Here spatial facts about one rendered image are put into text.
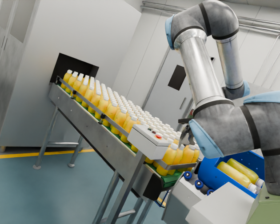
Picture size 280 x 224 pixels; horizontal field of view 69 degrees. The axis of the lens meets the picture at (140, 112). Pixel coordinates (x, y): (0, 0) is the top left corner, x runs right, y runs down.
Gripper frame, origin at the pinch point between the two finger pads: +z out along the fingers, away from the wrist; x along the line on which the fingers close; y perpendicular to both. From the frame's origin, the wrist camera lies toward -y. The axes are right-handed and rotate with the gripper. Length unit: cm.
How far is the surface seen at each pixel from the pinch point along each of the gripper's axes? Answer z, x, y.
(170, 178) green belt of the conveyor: 18.5, -3.8, 5.2
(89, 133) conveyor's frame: 30, -13, -67
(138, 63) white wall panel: -41, 291, -378
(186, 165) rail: 11.3, 8.0, 4.4
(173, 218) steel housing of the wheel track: 38.0, 0.2, 15.2
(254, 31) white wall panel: -184, 316, -133
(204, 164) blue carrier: 0.5, -4.6, 18.2
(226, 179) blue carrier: 0.3, -4.6, 30.1
